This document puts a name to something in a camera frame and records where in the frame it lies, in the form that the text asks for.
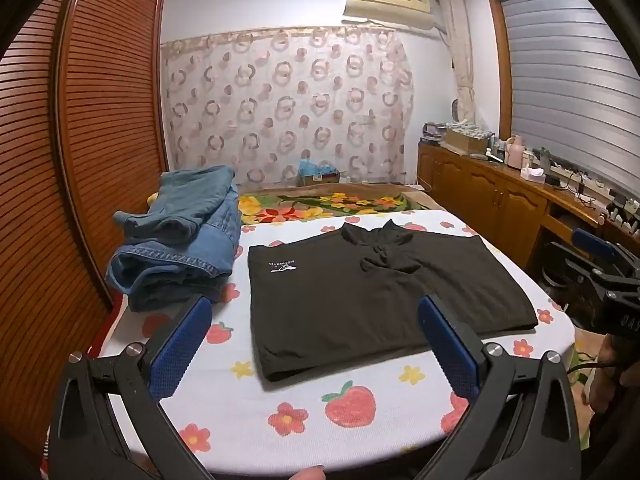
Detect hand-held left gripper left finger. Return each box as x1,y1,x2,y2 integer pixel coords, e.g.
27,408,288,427
47,294,216,480

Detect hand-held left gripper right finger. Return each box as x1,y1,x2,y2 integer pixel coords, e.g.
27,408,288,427
417,294,583,480

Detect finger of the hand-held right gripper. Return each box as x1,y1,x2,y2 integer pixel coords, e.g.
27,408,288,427
572,227,626,274
544,241,606,295

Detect black pants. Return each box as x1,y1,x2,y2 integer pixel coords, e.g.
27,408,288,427
247,219,540,393

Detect person's right hand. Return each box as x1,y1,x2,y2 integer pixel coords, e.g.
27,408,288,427
587,332,633,416

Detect blue denim folded jeans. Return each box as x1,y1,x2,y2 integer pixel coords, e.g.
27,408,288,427
105,185,243,313

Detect floral floor rug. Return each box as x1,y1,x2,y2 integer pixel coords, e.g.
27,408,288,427
567,330,598,411

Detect strawberry print bed sheet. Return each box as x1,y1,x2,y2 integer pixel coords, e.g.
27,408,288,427
85,207,576,476

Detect wooden side cabinet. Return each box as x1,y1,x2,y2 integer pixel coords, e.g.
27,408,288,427
417,140,640,271

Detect pink thermos jug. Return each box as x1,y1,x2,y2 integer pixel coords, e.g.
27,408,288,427
505,136,525,168

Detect grey-blue folded jeans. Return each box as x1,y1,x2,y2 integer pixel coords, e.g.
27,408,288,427
112,165,236,238

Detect grey window blind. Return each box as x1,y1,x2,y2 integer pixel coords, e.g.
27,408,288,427
500,0,640,196

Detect cardboard box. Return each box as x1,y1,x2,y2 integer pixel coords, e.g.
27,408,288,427
444,127,493,155

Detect floral brown blanket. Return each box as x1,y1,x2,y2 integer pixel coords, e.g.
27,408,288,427
237,182,426,223

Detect wooden louvred wardrobe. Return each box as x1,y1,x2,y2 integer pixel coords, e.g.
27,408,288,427
0,0,168,461

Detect box with blue bag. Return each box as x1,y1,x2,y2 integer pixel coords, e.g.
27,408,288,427
298,159,341,186

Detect beige tied curtain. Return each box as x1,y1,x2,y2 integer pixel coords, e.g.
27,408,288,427
440,0,476,123

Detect sheer circle pattern curtain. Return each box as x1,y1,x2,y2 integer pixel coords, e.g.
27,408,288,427
161,27,416,186

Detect black cable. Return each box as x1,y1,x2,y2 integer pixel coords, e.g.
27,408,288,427
567,352,601,376

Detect wall air conditioner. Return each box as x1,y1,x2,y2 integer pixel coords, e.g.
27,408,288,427
342,0,436,28

